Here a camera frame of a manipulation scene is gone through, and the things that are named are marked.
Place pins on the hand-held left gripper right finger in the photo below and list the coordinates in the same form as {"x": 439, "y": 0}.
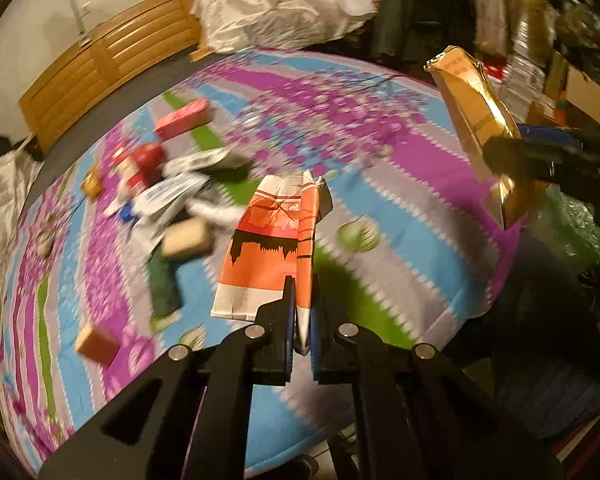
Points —
{"x": 316, "y": 330}

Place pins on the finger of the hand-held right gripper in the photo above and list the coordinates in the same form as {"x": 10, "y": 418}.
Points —
{"x": 550, "y": 135}
{"x": 525, "y": 157}

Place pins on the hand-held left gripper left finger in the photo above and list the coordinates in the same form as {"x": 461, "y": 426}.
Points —
{"x": 289, "y": 320}

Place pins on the gold foil packet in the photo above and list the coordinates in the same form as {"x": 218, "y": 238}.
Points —
{"x": 472, "y": 105}

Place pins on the orange paper bag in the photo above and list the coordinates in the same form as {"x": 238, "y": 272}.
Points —
{"x": 265, "y": 245}

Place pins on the green fuzzy cloth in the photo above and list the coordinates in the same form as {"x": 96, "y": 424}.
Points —
{"x": 162, "y": 285}

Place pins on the stack of white boxes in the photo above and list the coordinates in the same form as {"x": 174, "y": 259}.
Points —
{"x": 525, "y": 55}

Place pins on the purple printed blanket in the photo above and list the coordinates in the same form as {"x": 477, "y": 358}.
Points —
{"x": 405, "y": 160}

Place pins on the crumpled white paper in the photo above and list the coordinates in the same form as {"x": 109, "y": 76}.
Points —
{"x": 215, "y": 212}

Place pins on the pink patterned curtain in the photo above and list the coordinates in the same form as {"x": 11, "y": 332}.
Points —
{"x": 490, "y": 0}

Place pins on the white printed wrapper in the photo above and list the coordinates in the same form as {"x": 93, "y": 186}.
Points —
{"x": 207, "y": 162}

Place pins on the dark cloth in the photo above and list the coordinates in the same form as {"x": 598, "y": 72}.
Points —
{"x": 550, "y": 340}

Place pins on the blue plastic cap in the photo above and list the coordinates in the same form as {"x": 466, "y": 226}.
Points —
{"x": 125, "y": 214}

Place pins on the pink box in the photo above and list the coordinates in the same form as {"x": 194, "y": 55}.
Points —
{"x": 182, "y": 119}

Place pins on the white satin quilt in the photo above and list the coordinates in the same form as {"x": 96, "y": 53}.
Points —
{"x": 280, "y": 5}

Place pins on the white satin pillow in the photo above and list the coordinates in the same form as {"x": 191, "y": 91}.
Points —
{"x": 0, "y": 240}

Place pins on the wooden headboard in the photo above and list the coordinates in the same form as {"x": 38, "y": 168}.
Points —
{"x": 105, "y": 55}

